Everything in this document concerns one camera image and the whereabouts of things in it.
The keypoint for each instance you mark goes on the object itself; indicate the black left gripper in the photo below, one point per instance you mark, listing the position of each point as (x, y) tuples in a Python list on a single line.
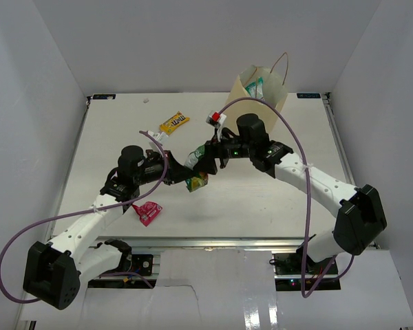
[(176, 172)]

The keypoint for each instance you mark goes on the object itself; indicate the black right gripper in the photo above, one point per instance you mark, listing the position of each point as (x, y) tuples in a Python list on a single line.
[(213, 149)]

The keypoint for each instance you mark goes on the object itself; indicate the green Skittles packet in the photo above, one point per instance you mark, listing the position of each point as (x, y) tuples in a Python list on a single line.
[(198, 179)]

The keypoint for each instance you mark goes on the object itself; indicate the pink candy packet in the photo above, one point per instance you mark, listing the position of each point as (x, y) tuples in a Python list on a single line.
[(147, 212)]

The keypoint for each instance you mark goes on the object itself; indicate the teal candy bag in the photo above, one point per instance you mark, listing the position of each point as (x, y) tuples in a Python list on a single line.
[(255, 88)]

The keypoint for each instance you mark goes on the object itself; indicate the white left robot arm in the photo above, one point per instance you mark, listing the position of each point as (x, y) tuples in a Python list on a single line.
[(52, 272)]

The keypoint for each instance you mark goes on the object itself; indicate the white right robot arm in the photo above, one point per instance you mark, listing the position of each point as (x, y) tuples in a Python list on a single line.
[(358, 212)]

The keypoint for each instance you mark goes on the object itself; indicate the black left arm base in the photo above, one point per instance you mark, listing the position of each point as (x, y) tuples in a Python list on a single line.
[(134, 267)]

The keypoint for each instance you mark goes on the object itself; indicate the yellow M&M's packet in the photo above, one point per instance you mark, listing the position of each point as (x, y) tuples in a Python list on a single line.
[(175, 121)]

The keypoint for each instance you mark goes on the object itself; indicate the white paper sheet front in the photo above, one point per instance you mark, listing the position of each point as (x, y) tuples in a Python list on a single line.
[(230, 289)]

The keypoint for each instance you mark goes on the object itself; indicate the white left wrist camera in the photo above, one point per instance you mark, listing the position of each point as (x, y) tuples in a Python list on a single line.
[(160, 137)]

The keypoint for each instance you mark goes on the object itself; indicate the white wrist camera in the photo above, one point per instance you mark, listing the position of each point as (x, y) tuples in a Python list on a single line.
[(216, 120), (160, 137)]

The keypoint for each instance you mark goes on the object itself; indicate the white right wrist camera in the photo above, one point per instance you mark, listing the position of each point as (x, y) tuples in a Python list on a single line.
[(216, 120)]

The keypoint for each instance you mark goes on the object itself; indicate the aluminium table frame rail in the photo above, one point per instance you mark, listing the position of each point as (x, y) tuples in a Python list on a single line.
[(180, 242)]

